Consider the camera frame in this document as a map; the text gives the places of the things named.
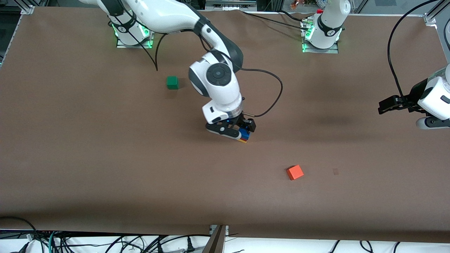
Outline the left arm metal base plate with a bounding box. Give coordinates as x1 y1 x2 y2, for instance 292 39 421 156
301 30 339 54

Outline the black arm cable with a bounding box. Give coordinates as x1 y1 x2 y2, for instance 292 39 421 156
387 0 441 100
153 32 283 117

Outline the aluminium frame bar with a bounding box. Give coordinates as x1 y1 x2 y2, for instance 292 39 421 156
206 0 258 7

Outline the brown wooden post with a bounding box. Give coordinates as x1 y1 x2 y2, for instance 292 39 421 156
202 225 227 253

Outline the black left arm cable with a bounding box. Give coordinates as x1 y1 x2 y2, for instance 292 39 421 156
387 0 441 100

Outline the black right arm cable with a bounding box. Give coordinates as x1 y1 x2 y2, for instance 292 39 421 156
153 32 283 117

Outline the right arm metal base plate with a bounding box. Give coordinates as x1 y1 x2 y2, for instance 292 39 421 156
115 28 154 49

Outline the thick black floor cable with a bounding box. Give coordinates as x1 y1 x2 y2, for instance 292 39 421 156
0 216 38 243

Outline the orange cube block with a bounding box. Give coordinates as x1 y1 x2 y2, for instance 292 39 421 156
286 164 304 181

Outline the black table cable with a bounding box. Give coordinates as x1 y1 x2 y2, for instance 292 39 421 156
240 10 307 31

